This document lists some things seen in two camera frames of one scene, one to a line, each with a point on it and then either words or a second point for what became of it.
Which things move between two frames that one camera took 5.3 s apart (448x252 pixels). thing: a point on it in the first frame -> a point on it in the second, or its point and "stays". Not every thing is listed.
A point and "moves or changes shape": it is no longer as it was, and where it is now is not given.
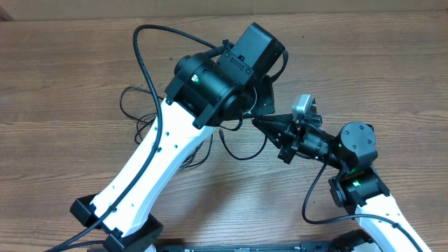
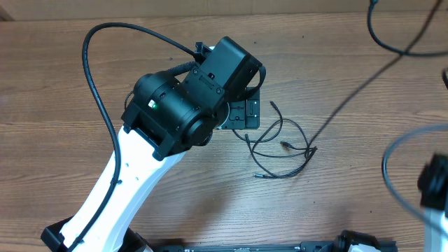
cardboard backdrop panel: (80, 10) stays
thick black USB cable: (145, 106) moves or changes shape
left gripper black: (266, 103) -> (246, 115)
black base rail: (271, 248) stays
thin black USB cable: (221, 136) -> (281, 120)
